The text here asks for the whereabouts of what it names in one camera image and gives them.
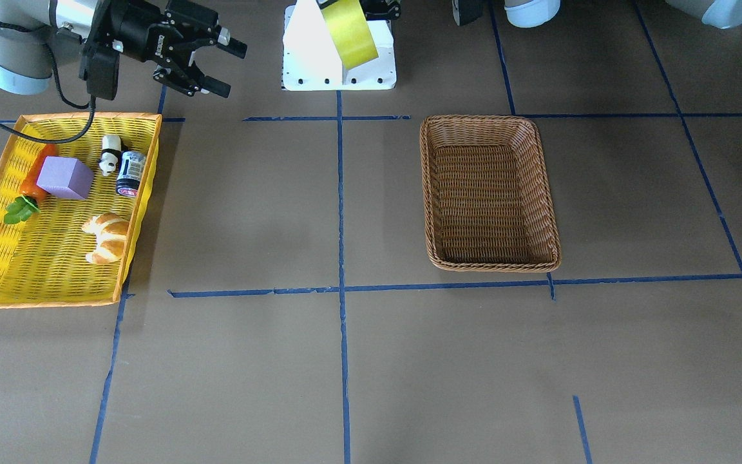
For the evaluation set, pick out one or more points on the brown wicker basket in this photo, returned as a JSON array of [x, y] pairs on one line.
[[487, 198]]

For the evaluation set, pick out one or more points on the purple toy block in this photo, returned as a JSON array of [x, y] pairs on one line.
[[65, 177]]

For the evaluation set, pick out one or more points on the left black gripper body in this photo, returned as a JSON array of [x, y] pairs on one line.
[[384, 9]]

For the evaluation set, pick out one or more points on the small black can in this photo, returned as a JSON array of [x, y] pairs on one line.
[[129, 174]]

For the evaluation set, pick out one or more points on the yellow clear tape roll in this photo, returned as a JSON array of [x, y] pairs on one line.
[[350, 32]]

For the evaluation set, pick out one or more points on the toy croissant bread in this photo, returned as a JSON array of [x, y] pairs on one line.
[[111, 232]]

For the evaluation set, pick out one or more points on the yellow plastic woven basket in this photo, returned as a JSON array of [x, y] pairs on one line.
[[42, 261]]

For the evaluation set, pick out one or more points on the orange toy carrot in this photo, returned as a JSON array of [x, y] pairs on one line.
[[29, 187]]

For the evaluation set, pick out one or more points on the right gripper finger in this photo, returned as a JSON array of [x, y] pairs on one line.
[[231, 45], [201, 83]]

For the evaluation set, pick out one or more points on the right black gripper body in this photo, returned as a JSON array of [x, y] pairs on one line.
[[134, 30]]

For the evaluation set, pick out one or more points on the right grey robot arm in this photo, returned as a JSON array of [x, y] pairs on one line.
[[32, 32]]

